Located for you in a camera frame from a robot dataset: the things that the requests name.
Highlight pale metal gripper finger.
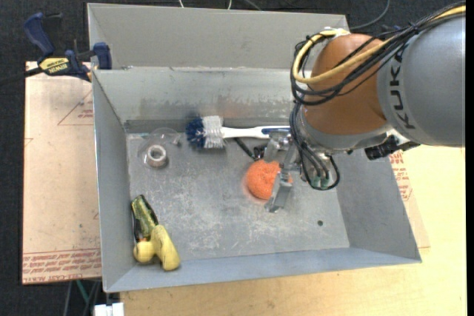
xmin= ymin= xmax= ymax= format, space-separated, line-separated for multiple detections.
xmin=264 ymin=169 xmax=294 ymax=214
xmin=263 ymin=138 xmax=279 ymax=164

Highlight orange scrubber sponge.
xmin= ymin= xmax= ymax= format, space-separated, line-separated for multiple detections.
xmin=244 ymin=158 xmax=294 ymax=201

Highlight blue and white bottle brush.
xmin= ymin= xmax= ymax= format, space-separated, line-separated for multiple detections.
xmin=184 ymin=115 xmax=292 ymax=151

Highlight grey metal bin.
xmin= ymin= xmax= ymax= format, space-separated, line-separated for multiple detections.
xmin=87 ymin=2 xmax=422 ymax=294

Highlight yellow toy duck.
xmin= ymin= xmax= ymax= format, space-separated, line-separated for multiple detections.
xmin=132 ymin=224 xmax=181 ymax=272

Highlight dark green yellow banana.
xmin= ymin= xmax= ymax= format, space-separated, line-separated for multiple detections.
xmin=130 ymin=194 xmax=161 ymax=243

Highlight brown cardboard board red print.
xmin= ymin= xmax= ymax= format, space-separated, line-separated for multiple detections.
xmin=21 ymin=61 xmax=431 ymax=286

